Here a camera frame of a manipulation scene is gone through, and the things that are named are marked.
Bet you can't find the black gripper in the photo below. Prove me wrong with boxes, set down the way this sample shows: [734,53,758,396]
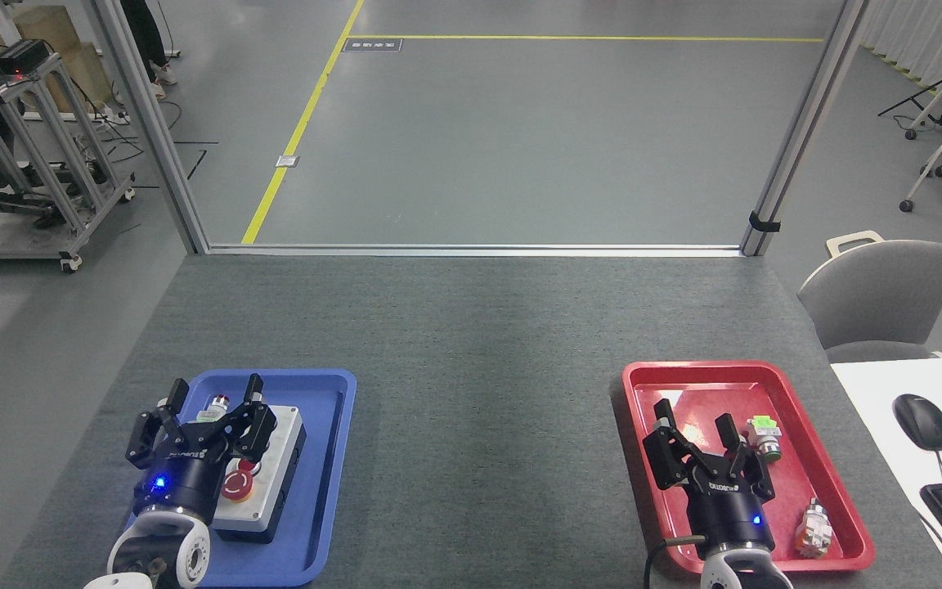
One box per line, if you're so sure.
[126,374,279,525]
[642,398,777,562]

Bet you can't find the grey control box with buttons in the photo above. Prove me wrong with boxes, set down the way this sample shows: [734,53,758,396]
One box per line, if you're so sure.
[211,404,307,545]

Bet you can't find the cardboard box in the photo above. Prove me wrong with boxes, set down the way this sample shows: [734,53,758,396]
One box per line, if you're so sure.
[13,5,117,112]

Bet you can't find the black device box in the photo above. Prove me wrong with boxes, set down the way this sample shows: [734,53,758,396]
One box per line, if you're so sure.
[0,38,52,77]

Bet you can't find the red plastic tray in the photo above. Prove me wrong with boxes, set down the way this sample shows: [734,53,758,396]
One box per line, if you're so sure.
[621,361,876,574]

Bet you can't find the blue plastic tray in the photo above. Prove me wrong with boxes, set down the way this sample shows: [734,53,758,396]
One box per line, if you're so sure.
[123,368,357,588]

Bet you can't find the white desk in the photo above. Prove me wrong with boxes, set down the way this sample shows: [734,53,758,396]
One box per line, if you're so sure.
[831,355,942,589]

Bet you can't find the black computer mouse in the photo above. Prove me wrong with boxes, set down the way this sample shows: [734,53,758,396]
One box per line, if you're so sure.
[893,393,942,452]

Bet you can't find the grey office chair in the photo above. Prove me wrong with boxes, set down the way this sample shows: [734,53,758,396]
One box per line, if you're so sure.
[796,230,942,363]

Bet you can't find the person's legs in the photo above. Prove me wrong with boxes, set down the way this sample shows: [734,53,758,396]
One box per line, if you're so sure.
[119,0,180,101]

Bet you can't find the black tripod stand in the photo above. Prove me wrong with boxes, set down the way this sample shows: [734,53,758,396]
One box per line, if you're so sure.
[877,72,942,128]

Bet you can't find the white curtain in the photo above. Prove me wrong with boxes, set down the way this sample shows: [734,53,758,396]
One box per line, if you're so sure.
[859,0,942,92]

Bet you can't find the green push button switch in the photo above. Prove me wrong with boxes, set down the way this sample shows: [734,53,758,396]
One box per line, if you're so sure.
[747,415,783,464]

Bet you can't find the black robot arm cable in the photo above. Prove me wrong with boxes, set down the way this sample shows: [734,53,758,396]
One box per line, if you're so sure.
[643,535,707,589]

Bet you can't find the silver aluminium post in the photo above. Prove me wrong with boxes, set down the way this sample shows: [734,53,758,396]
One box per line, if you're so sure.
[740,0,872,258]
[92,0,210,255]

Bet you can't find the silver aluminium rail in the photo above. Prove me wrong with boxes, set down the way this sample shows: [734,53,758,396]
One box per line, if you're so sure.
[206,243,747,259]

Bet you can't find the aluminium frame cart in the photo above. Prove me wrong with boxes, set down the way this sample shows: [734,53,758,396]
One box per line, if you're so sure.
[0,52,137,274]

